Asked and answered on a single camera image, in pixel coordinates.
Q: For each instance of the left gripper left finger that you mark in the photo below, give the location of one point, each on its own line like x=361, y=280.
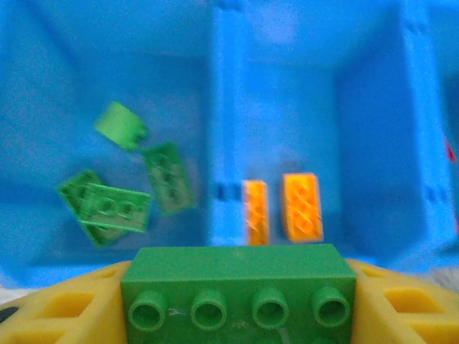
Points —
x=71, y=311

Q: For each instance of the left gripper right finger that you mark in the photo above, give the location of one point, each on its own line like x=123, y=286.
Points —
x=405, y=308

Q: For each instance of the green long lego brick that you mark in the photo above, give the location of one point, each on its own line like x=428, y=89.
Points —
x=73, y=193
x=114, y=209
x=168, y=179

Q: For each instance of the yellow long lego brick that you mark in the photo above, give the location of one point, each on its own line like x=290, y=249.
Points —
x=302, y=207
x=255, y=213

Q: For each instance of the tall green lego brick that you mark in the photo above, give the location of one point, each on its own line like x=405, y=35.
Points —
x=236, y=272

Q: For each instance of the small green lego brick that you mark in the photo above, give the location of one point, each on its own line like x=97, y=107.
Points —
x=120, y=124

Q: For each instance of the red lego brick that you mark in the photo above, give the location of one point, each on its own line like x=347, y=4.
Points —
x=450, y=150

